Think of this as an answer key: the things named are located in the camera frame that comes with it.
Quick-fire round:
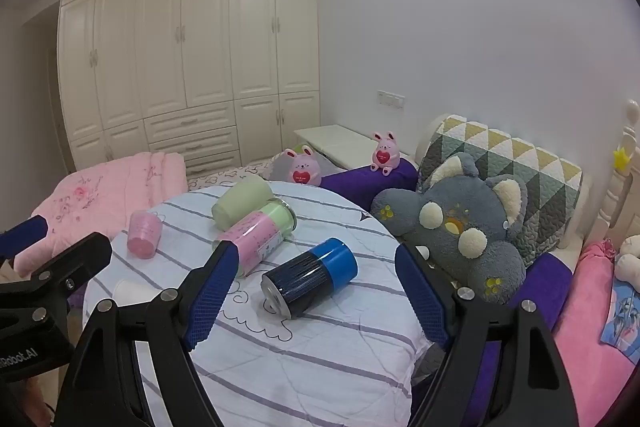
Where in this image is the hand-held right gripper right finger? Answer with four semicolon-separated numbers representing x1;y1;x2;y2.
395;244;581;427

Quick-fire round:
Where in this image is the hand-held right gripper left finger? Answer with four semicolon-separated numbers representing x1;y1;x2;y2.
52;241;240;427

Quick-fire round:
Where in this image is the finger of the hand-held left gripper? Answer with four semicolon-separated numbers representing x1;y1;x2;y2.
0;232;113;323
0;216;49;260

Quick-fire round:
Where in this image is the blue and black cup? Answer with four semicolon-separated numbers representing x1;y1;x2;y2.
260;237;358;320

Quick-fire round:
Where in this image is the small pink cup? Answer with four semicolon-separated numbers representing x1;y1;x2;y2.
127;210;162;260

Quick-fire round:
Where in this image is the pink and green cup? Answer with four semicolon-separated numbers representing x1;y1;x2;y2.
212;199;297;279

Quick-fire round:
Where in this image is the light green cup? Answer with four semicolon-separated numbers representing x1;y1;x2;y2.
211;177;275;232

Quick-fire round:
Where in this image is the pink floral quilt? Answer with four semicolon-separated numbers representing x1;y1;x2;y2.
14;152;188;279

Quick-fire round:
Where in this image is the grey cat plush toy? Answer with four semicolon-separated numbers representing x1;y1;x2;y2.
370;152;530;305

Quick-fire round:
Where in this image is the striped white blanket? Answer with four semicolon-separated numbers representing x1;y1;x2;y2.
82;182;432;427

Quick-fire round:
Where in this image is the heart print bed sheet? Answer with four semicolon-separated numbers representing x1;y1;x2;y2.
187;159;346;194

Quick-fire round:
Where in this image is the purple bolster pillow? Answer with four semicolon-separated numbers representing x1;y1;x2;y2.
320;157;418;214

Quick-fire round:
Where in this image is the purple bed sheet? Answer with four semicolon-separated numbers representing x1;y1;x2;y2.
415;252;581;427

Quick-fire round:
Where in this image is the pink bunny toy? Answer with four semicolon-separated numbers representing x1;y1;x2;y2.
369;132;401;172
285;146;323;186

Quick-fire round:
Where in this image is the pink fleece blanket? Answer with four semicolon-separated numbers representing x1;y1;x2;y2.
552;239;640;408

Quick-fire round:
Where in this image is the triangle pattern quilted cover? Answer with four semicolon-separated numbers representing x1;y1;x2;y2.
416;114;583;268

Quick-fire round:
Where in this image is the white nightstand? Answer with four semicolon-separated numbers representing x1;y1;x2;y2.
293;124;416;170

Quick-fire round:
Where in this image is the blue printed cloth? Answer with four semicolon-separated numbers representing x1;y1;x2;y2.
600;281;640;353

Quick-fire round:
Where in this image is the white plush toy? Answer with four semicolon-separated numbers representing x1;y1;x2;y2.
614;234;640;283

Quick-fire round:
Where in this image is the white bed headboard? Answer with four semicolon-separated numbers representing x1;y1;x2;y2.
582;99;640;249

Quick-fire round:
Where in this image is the cream white wardrobe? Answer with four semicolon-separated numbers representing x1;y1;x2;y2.
57;0;321;174

